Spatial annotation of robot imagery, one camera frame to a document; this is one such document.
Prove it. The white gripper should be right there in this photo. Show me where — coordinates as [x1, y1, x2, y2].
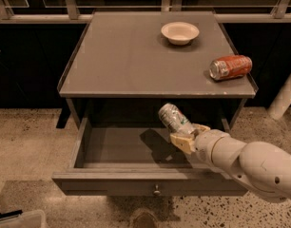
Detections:
[170, 123, 230, 168]

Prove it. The crushed silver green 7up can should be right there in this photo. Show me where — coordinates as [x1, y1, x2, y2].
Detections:
[158, 103, 196, 134]

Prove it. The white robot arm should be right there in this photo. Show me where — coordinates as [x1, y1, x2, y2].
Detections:
[167, 104, 291, 202]

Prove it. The small metal drawer knob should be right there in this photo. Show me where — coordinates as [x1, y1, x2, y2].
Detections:
[153, 184, 161, 196]

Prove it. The open grey top drawer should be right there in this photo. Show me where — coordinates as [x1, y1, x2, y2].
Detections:
[50, 117, 261, 198]

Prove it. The orange soda can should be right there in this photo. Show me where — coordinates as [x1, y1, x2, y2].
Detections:
[209, 55, 252, 81]

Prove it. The white ceramic bowl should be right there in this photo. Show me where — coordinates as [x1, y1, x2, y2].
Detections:
[161, 22, 200, 46]

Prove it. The grey wooden cabinet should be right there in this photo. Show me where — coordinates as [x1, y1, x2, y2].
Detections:
[56, 10, 259, 130]

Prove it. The metal window railing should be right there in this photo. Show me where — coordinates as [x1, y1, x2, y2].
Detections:
[0, 0, 291, 24]

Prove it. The clear plastic bin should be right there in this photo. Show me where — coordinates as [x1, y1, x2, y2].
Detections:
[0, 210, 49, 228]

